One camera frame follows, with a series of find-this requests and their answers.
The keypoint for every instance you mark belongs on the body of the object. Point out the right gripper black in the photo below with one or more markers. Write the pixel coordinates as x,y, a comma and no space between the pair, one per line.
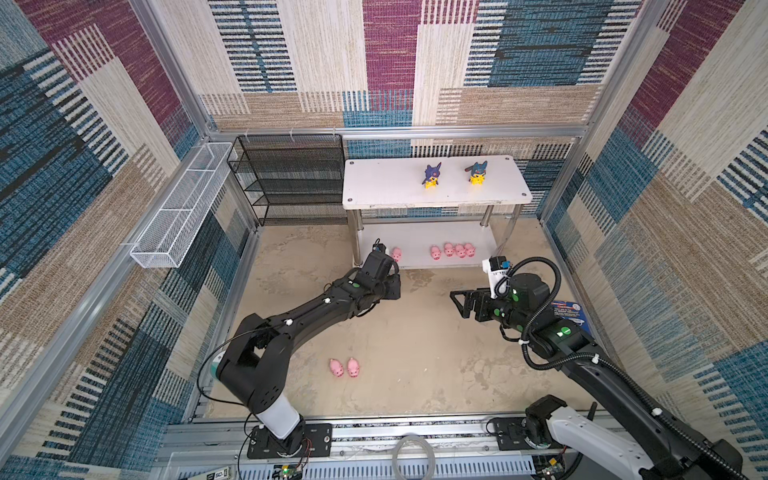
482,298

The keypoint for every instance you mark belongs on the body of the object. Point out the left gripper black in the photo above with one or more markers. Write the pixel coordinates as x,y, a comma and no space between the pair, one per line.
393,281

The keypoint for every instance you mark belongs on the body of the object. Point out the purple yellow toy figure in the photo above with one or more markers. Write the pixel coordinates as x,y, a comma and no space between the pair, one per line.
432,174

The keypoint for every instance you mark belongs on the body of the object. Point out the blue yellow toy figure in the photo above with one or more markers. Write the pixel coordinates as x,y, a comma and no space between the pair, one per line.
477,172

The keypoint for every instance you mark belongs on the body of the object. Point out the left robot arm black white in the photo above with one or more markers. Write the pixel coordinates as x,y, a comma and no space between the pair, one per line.
255,364

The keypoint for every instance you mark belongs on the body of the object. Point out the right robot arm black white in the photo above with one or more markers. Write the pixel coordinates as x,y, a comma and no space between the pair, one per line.
658,445

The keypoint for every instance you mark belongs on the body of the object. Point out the white two-tier shelf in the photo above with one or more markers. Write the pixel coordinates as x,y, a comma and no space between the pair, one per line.
385,198

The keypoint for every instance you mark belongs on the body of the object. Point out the blue picture book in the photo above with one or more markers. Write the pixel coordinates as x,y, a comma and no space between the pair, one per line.
572,311

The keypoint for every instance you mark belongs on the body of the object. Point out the clear tubing coil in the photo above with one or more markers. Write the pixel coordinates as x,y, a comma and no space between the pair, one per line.
424,445

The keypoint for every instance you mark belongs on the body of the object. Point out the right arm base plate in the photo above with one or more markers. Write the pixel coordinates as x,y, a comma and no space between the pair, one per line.
520,433

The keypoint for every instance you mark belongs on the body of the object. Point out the black wire mesh rack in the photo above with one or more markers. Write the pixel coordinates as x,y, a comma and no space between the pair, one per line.
291,179

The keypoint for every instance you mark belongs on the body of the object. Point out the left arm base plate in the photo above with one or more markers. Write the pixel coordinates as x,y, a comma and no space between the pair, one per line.
313,440

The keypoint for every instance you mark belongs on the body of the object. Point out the white wire mesh basket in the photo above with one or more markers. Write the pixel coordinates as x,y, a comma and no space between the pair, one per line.
167,239

